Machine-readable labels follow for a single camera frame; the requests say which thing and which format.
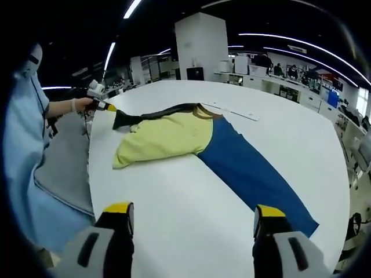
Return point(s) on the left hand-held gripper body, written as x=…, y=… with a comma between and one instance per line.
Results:
x=95, y=91

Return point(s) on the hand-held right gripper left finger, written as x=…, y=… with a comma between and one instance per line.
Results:
x=98, y=252

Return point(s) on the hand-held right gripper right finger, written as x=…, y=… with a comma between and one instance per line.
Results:
x=278, y=249

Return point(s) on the yellow garment with coloured sleeves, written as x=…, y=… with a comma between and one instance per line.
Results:
x=162, y=139

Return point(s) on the white template board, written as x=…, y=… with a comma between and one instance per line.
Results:
x=246, y=114

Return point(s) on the person's left hand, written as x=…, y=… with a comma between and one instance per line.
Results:
x=82, y=103

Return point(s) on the ceiling light strip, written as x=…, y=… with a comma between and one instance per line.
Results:
x=55, y=87
x=261, y=34
x=131, y=8
x=110, y=56
x=272, y=48

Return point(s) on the hanging badge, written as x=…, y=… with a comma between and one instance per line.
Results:
x=52, y=130

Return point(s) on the grey mesh office chair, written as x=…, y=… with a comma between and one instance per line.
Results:
x=63, y=162

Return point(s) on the person's masked head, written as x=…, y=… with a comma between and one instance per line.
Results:
x=34, y=52

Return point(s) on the person in blue coat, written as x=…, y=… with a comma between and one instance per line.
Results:
x=23, y=144

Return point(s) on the black box-shaped appliance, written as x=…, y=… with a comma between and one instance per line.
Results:
x=194, y=73

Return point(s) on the white storage crate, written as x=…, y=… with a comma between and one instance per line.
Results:
x=257, y=70

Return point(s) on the blue storage bin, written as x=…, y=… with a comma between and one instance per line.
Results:
x=333, y=98

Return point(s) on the row of white cabinets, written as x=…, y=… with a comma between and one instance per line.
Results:
x=290, y=87

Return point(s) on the ceiling air vent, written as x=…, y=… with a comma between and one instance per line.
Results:
x=297, y=48

